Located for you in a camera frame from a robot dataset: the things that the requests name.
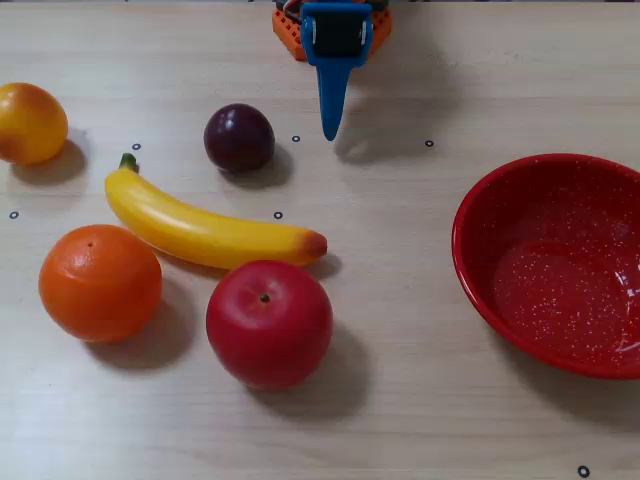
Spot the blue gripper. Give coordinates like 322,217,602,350
301,2,375,143

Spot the yellow orange toy peach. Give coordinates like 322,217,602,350
0,82,69,166

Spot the orange robot base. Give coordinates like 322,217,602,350
272,0,394,62

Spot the red speckled enamel bowl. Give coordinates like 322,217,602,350
451,153,640,380

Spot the dark purple toy plum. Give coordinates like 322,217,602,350
203,103,276,175

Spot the yellow toy banana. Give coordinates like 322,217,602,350
104,152,329,271

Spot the red toy apple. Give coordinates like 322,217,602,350
205,259,335,391

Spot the orange toy orange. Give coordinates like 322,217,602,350
38,224,164,344

